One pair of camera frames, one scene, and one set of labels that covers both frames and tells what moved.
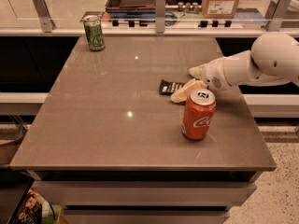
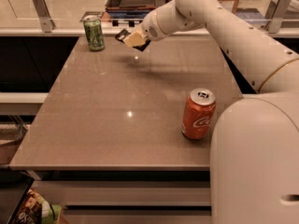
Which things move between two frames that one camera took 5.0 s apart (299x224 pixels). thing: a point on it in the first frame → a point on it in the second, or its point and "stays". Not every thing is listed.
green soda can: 93,29 stays
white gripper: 212,74 → 149,29
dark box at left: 14,188 stays
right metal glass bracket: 279,3 stays
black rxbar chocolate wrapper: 167,88 → 121,35
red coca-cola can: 198,114 stays
